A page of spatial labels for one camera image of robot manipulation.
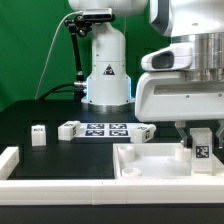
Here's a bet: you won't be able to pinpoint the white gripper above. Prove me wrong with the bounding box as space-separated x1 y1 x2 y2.
135 43 224 149

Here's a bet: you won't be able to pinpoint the white square tabletop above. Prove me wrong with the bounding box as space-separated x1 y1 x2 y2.
113 143 224 179

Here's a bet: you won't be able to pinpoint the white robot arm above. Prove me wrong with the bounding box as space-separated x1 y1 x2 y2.
68 0 224 122

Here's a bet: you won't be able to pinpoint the white U-shaped obstacle fence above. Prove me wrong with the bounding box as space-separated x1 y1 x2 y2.
0 147 224 205

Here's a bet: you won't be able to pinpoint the fiducial marker sheet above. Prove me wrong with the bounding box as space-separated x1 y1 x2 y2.
77 123 138 137

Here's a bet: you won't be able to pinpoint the black base cables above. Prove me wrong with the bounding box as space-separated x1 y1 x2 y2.
37 81 88 101

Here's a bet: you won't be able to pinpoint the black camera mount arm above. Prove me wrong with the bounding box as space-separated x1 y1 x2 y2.
64 16 93 100

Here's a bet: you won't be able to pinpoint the grey depth camera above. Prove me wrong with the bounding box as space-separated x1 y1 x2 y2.
82 8 112 20

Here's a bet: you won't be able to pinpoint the white camera cable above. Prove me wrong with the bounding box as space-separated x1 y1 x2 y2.
34 10 84 100

